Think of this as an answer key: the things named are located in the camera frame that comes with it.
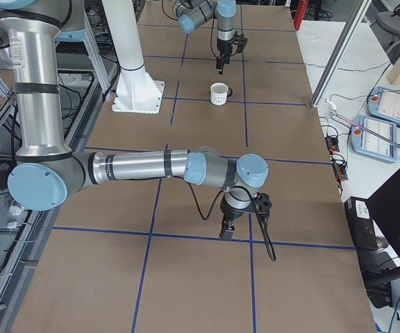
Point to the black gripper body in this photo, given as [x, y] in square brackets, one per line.
[228, 213]
[223, 48]

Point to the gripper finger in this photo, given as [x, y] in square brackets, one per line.
[226, 58]
[219, 65]
[227, 230]

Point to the white mug with smiley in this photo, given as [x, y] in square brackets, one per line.
[219, 92]

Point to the red cylinder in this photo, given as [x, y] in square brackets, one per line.
[300, 14]

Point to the brown paper table cover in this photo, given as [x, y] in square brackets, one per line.
[131, 254]

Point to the orange terminal block strip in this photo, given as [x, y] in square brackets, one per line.
[339, 163]

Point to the black box device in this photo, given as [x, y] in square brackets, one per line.
[360, 224]

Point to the near teach pendant tablet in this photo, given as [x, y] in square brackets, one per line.
[365, 143]

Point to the teach pendant tablet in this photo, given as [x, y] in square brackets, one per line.
[384, 103]
[365, 143]

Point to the black monitor on stand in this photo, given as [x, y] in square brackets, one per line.
[384, 208]

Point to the far teach pendant tablet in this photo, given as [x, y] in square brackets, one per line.
[384, 103]

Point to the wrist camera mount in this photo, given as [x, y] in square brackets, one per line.
[263, 204]
[240, 41]

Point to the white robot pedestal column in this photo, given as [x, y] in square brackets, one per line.
[136, 90]

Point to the aluminium frame post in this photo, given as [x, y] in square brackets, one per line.
[355, 18]

